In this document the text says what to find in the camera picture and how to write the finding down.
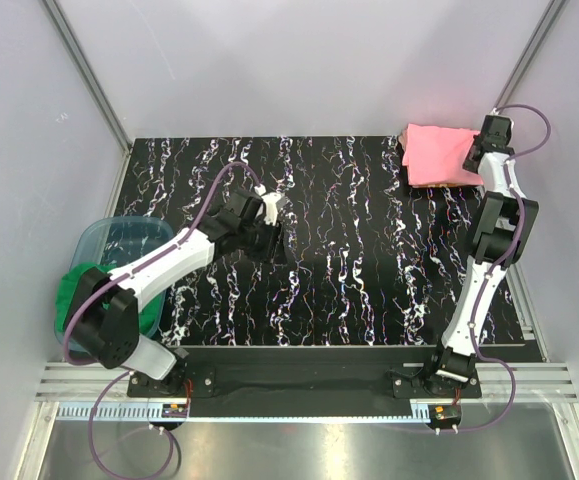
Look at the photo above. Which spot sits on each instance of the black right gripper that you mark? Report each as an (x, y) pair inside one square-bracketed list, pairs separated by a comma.
[(468, 165)]

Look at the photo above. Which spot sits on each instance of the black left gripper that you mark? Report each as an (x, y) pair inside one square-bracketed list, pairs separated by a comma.
[(269, 252)]

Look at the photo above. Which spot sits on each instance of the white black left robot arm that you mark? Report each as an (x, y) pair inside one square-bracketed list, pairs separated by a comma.
[(103, 316)]

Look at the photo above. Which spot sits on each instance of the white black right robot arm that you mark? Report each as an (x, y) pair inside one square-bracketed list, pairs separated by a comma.
[(495, 242)]

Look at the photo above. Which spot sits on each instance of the folded dusty pink printed t-shirt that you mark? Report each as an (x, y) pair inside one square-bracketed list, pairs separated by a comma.
[(434, 182)]

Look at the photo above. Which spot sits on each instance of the green t-shirt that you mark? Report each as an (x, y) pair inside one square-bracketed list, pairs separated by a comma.
[(149, 317)]

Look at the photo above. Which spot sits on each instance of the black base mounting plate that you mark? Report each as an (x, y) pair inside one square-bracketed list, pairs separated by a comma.
[(345, 377)]

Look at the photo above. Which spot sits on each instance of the teal plastic bin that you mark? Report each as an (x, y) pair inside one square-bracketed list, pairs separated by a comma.
[(108, 243)]

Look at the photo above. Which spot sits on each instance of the right aluminium frame post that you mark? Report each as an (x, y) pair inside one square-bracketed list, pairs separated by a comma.
[(536, 41)]

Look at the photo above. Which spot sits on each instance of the aluminium frame post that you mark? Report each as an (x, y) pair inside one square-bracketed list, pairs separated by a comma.
[(75, 51), (536, 41)]

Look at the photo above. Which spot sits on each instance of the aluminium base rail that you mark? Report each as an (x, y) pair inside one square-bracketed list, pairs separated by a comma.
[(544, 382)]

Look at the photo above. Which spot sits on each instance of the white slotted cable duct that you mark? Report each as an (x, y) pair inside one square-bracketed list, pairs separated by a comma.
[(136, 411)]

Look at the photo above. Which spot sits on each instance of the left aluminium frame post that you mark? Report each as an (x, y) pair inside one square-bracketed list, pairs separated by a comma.
[(75, 51)]

